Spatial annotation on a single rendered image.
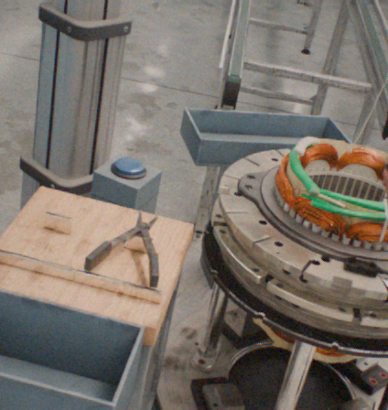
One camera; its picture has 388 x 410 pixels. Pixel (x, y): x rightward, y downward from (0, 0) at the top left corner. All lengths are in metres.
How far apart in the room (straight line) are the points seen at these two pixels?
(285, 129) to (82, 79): 0.34
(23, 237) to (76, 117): 0.39
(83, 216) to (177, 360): 0.31
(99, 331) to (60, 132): 0.52
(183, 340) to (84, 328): 0.40
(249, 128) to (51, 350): 0.59
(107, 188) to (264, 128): 0.32
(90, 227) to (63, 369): 0.16
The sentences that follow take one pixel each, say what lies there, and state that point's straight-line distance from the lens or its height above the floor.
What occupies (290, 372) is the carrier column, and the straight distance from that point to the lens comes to 0.91.
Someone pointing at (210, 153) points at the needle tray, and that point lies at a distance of 1.11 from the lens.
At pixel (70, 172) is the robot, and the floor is 0.93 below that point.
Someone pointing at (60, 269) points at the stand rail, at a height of 1.08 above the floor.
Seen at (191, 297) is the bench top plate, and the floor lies 0.78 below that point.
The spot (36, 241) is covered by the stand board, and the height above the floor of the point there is 1.07.
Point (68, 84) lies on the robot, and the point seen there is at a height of 1.08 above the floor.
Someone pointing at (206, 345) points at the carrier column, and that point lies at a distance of 1.09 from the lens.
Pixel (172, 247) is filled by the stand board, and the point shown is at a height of 1.07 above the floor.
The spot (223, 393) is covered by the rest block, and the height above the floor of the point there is 0.84.
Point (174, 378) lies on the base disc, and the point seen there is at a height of 0.80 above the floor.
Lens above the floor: 1.53
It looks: 31 degrees down
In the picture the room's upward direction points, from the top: 11 degrees clockwise
